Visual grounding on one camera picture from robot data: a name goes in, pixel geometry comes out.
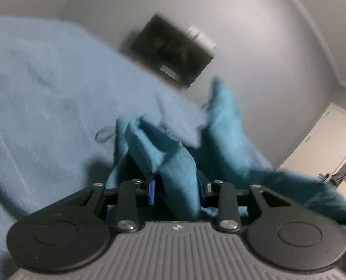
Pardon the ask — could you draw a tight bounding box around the teal garment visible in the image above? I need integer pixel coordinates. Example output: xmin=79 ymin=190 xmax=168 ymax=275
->
xmin=106 ymin=76 xmax=346 ymax=228

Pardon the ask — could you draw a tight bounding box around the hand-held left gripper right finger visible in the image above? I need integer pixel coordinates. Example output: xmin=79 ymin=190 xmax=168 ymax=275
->
xmin=197 ymin=171 xmax=299 ymax=231

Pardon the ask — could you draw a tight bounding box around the white door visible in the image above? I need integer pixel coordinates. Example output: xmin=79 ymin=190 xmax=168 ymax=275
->
xmin=273 ymin=103 xmax=346 ymax=178

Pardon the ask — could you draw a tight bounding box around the light blue blanket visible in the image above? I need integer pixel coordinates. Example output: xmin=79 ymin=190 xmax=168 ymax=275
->
xmin=0 ymin=16 xmax=208 ymax=280

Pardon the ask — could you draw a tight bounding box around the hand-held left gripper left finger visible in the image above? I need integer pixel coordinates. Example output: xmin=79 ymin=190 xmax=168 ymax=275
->
xmin=56 ymin=178 xmax=157 ymax=232

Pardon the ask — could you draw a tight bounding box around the black television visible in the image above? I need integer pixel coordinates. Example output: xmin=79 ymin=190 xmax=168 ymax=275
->
xmin=129 ymin=13 xmax=215 ymax=88

